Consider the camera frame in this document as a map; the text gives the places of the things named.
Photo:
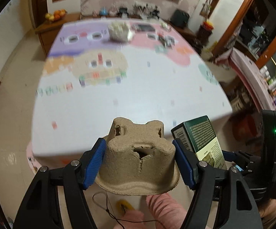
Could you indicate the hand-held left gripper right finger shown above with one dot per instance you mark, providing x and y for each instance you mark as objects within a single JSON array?
[{"x": 183, "y": 164}]

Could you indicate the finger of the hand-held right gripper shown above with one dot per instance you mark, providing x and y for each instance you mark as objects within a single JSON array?
[{"x": 235, "y": 157}]

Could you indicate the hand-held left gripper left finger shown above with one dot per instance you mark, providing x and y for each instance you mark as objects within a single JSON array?
[{"x": 95, "y": 163}]

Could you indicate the green and yellow box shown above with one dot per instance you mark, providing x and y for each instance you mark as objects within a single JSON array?
[{"x": 200, "y": 136}]

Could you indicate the brown pulp cup carrier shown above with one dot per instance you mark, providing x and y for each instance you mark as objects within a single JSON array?
[{"x": 128, "y": 167}]

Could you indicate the person's right hand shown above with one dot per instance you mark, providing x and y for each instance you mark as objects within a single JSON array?
[{"x": 275, "y": 207}]

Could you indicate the yellow slipper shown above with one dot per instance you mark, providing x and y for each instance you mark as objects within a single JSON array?
[{"x": 123, "y": 206}]

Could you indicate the cartoon printed tablecloth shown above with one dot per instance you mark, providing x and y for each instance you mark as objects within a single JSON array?
[{"x": 128, "y": 95}]

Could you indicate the pink cloth-covered cabinet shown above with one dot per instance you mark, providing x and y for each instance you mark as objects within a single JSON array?
[{"x": 246, "y": 66}]

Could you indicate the dark stand with red jar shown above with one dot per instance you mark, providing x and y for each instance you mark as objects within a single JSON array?
[{"x": 206, "y": 29}]

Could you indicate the crumpled white paper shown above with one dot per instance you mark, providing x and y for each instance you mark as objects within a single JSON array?
[{"x": 120, "y": 31}]

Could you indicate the small white snack packet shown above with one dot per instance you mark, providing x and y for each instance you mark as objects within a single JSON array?
[{"x": 164, "y": 25}]

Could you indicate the wooden television cabinet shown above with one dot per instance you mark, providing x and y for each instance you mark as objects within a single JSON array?
[{"x": 47, "y": 27}]

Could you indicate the black rounded appliance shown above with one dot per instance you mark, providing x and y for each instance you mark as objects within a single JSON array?
[{"x": 179, "y": 18}]

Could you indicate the bowl of fruit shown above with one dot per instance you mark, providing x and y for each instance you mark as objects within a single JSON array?
[{"x": 55, "y": 16}]

